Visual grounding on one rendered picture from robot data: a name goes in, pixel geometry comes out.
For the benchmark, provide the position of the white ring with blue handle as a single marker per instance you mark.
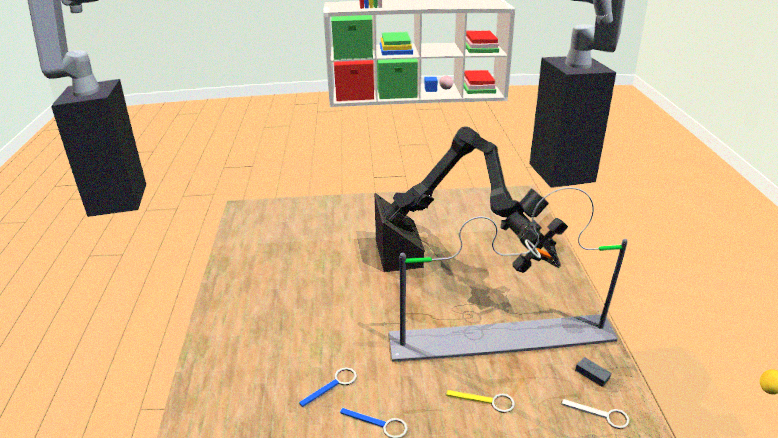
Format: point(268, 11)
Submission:
point(374, 421)
point(324, 389)

